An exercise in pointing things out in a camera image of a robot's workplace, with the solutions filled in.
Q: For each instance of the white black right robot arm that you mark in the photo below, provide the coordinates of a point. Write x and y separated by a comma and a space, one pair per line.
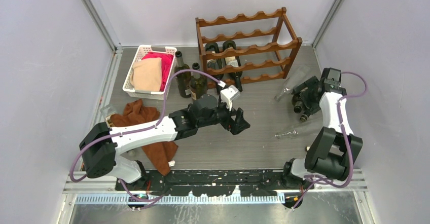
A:
330, 158

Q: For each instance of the clear lying bottle lower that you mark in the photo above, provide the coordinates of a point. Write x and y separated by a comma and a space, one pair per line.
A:
292, 133

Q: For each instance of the peach folded cloth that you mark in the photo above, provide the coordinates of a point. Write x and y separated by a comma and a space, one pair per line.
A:
147, 75

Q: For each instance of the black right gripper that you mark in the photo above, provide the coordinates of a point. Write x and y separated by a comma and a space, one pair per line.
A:
311, 106

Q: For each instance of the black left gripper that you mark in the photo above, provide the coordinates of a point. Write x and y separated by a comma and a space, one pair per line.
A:
236, 126

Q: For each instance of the clear lying bottle upper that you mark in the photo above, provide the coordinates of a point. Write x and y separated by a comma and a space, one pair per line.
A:
294, 79

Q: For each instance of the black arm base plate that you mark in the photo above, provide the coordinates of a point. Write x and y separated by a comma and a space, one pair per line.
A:
214, 183

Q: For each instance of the clear bottle brown label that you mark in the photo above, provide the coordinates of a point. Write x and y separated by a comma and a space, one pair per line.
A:
305, 115

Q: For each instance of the pink folded cloth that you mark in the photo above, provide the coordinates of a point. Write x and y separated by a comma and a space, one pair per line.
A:
167, 60

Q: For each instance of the white plastic basket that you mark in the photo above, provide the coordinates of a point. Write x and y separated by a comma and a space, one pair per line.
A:
142, 50

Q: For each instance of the dark wine bottle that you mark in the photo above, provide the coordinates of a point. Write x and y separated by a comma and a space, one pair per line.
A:
298, 105

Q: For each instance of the dark bottle white label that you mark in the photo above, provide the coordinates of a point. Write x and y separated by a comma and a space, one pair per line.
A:
233, 61

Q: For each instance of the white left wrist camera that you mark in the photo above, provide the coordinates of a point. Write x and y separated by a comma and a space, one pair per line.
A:
228, 94

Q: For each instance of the brown wooden wine rack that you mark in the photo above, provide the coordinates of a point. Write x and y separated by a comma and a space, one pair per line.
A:
285, 45

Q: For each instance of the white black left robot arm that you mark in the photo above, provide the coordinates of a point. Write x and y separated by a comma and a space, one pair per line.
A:
103, 147

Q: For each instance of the clear lying bottle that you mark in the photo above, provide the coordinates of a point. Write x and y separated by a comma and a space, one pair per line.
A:
294, 79
292, 133

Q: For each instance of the clear bottle under towel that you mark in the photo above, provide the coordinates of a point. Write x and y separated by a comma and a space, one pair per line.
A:
106, 112

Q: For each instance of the brown towel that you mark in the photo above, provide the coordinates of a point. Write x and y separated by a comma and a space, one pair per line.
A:
160, 153

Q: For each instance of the green bottle far left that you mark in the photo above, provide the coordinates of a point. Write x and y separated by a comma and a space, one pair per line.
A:
183, 79

